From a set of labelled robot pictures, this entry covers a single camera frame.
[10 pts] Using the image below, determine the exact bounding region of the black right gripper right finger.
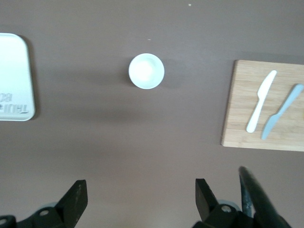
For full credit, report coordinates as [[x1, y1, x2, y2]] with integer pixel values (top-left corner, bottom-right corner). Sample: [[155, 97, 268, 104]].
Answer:
[[193, 179, 245, 228]]

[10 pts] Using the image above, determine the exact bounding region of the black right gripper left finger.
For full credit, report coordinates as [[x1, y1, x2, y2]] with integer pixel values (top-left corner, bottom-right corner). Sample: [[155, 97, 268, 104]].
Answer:
[[18, 180, 88, 228]]

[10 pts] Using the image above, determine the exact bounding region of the brown table cover mat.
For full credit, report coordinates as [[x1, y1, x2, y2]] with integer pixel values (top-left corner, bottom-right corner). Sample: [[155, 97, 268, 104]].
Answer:
[[0, 0, 304, 228]]

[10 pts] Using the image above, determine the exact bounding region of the grey plastic knife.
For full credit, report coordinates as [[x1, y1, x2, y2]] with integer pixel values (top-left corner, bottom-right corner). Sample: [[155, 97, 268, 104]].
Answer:
[[261, 83, 304, 140]]

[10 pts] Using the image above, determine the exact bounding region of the wooden cutting board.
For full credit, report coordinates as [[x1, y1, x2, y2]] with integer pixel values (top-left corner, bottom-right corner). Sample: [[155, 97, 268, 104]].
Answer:
[[220, 59, 304, 152]]

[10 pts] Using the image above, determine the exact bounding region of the white plastic knife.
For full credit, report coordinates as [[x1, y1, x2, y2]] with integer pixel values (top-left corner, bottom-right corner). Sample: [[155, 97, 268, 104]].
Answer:
[[246, 69, 278, 133]]

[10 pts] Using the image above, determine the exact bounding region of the cream tray with bear print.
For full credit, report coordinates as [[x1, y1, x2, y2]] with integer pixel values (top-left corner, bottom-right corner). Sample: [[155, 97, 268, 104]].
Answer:
[[0, 32, 36, 122]]

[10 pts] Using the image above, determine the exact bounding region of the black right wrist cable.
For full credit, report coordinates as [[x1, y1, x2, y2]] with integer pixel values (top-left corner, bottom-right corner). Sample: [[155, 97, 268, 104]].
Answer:
[[238, 166, 293, 228]]

